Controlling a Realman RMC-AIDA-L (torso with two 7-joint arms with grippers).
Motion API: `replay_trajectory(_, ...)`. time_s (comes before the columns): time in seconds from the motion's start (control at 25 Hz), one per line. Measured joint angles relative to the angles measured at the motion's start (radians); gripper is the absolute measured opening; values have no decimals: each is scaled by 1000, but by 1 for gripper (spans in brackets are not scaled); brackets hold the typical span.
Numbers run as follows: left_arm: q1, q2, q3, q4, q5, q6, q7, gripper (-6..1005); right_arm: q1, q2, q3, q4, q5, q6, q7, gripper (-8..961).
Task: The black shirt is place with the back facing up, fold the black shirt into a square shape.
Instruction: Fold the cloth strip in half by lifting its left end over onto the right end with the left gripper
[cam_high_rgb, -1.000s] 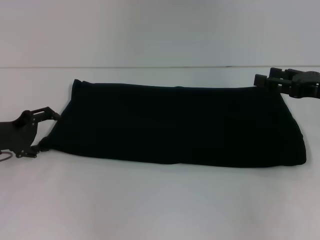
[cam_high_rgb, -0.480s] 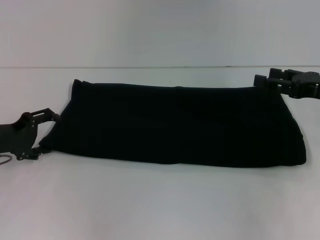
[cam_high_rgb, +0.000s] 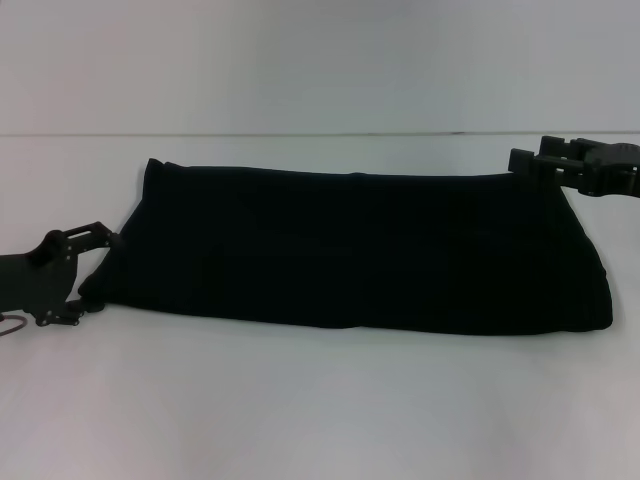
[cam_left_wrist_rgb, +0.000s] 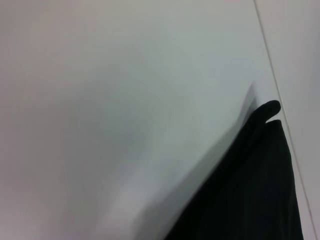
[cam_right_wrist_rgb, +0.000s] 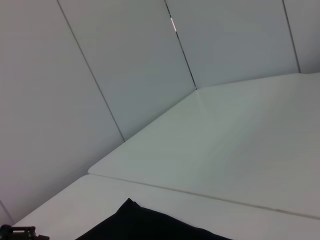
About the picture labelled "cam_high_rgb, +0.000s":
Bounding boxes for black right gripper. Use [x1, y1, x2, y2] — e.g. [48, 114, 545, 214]
[507, 134, 640, 200]

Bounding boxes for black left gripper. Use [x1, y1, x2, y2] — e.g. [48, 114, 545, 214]
[0, 219, 125, 329]

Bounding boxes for black t-shirt white print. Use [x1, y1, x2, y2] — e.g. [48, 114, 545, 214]
[78, 157, 615, 337]

